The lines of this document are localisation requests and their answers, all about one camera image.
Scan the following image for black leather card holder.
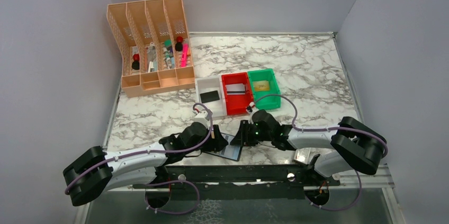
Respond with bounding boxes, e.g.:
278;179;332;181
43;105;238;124
205;133;243;162

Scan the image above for red plastic bin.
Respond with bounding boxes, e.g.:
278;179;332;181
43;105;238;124
221;72;254;115

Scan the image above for green plastic bin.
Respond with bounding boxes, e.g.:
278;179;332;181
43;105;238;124
247;68;281;110

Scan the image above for gold card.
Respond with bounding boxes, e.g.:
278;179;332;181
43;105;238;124
253;80;271;92

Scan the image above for white plastic bin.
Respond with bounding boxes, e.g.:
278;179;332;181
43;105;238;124
195;76;227;118

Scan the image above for silver card tin box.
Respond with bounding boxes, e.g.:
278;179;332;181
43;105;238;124
293;148;311;165

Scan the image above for silver patterned credit card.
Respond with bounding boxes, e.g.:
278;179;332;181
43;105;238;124
225;83;246;95

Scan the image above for peach plastic desk organizer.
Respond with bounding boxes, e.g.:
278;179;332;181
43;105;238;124
106;0;195;97

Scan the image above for black credit card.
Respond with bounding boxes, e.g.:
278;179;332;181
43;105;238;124
199;91;220;103

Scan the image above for pink highlighter pen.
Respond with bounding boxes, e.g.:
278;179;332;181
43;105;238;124
180;43;190;67

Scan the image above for red black stamp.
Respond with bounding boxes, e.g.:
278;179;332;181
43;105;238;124
131;53;140;70
175;36;184;52

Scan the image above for white stapler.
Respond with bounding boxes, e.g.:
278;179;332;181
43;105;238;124
146;42;157;73

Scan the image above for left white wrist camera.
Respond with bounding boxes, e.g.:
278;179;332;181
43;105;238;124
193;110;211;129

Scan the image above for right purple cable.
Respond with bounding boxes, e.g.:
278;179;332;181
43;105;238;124
245;94;389;212

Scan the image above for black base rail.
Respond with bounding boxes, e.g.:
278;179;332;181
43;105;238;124
132;164;340;201

